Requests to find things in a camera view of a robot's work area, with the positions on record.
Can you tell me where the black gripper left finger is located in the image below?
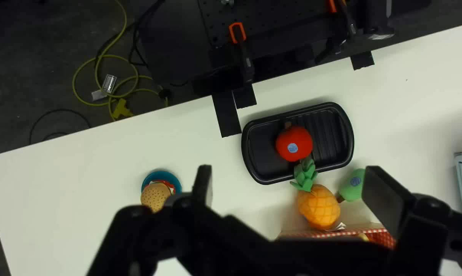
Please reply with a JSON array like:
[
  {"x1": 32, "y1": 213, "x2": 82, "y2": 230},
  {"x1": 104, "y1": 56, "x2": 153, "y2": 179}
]
[{"x1": 191, "y1": 162, "x2": 214, "y2": 207}]

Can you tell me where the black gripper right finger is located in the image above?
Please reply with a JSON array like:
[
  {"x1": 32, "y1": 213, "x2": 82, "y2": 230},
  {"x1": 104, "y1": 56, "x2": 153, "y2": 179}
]
[{"x1": 362, "y1": 164, "x2": 419, "y2": 239}]

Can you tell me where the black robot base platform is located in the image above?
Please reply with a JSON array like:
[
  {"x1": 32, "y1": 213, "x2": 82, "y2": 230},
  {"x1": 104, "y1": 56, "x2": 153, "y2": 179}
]
[{"x1": 137, "y1": 0, "x2": 396, "y2": 99}]

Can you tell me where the toy burger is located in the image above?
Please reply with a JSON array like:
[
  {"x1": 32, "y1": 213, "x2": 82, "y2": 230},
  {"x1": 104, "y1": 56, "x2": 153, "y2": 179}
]
[{"x1": 139, "y1": 181, "x2": 174, "y2": 214}]

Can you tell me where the red checkered cardboard box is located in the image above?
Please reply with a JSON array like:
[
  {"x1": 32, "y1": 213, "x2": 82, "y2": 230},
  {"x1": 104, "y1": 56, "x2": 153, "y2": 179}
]
[{"x1": 275, "y1": 227, "x2": 396, "y2": 251}]

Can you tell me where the orange pineapple plush toy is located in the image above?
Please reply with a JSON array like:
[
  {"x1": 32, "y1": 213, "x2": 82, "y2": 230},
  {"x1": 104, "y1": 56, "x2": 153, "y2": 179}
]
[{"x1": 289, "y1": 158, "x2": 342, "y2": 231}]

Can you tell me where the red tomato plush toy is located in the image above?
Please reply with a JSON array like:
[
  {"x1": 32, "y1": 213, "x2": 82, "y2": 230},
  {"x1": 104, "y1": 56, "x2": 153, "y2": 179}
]
[{"x1": 274, "y1": 124, "x2": 315, "y2": 164}]

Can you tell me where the black tape strip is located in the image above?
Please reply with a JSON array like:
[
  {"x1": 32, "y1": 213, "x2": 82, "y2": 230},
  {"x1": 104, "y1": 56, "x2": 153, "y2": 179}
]
[
  {"x1": 349, "y1": 49, "x2": 376, "y2": 72},
  {"x1": 211, "y1": 87, "x2": 243, "y2": 139}
]

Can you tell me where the black ridged plastic tray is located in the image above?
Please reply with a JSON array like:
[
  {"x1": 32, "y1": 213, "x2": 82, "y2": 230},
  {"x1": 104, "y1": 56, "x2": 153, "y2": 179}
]
[{"x1": 240, "y1": 101, "x2": 356, "y2": 185}]

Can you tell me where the black orange bar clamp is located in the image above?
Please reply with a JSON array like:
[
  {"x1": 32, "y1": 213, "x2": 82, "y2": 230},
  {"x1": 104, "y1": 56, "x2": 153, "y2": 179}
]
[
  {"x1": 324, "y1": 0, "x2": 358, "y2": 38},
  {"x1": 226, "y1": 20, "x2": 257, "y2": 84}
]

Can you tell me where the white cable tag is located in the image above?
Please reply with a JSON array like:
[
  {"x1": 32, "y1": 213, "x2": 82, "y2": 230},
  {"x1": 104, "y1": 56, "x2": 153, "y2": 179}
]
[{"x1": 88, "y1": 72, "x2": 121, "y2": 102}]

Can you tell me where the black floor cable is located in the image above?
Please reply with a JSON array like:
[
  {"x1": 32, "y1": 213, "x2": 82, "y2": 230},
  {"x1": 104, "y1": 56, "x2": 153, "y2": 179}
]
[{"x1": 27, "y1": 107, "x2": 93, "y2": 145}]

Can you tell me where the yellow floor cable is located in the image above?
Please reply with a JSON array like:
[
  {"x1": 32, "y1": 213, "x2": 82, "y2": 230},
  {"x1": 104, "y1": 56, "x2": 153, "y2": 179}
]
[{"x1": 70, "y1": 0, "x2": 163, "y2": 122}]

